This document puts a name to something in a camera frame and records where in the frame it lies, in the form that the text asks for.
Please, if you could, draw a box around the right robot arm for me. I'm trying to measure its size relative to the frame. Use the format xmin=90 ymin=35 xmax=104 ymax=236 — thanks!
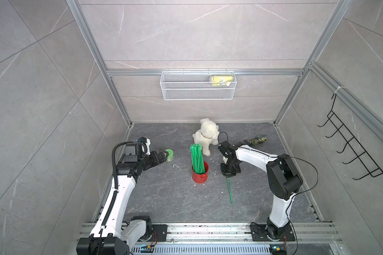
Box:
xmin=218 ymin=141 xmax=303 ymax=242

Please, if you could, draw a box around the black wire hook rack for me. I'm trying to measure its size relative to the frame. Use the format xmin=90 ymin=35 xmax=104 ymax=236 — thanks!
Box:
xmin=318 ymin=93 xmax=383 ymax=181

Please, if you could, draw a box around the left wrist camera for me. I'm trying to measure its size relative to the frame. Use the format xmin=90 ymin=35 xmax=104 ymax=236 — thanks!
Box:
xmin=137 ymin=137 xmax=151 ymax=155

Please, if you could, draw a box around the yellow sponge in basket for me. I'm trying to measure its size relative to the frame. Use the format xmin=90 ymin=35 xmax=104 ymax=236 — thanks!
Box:
xmin=209 ymin=75 xmax=234 ymax=87

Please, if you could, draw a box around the green straw bundle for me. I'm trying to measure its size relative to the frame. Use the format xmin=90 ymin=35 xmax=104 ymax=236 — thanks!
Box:
xmin=190 ymin=143 xmax=206 ymax=174

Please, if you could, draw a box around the camouflage cloth pouch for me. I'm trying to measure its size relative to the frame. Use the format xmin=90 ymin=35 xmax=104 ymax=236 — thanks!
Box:
xmin=244 ymin=135 xmax=268 ymax=147

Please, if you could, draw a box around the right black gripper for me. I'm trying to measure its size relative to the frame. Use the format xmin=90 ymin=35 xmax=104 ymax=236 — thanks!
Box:
xmin=219 ymin=160 xmax=239 ymax=177

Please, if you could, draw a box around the metal base rail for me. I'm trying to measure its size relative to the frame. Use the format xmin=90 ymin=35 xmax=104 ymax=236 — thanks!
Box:
xmin=78 ymin=221 xmax=342 ymax=255

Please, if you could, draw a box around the white plush dog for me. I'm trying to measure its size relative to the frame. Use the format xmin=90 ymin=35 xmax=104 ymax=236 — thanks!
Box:
xmin=192 ymin=118 xmax=220 ymax=156

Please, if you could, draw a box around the red cylindrical container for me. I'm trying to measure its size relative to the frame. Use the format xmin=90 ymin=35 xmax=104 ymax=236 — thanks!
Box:
xmin=192 ymin=161 xmax=209 ymax=184

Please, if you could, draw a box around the small green lidded jar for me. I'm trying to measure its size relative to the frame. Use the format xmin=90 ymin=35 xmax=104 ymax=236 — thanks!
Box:
xmin=165 ymin=149 xmax=174 ymax=162

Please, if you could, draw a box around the white wire mesh basket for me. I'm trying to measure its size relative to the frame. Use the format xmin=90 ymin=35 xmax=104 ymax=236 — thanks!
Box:
xmin=160 ymin=70 xmax=237 ymax=101

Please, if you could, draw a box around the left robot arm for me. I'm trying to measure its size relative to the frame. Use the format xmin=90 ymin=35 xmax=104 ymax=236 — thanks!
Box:
xmin=76 ymin=137 xmax=173 ymax=255

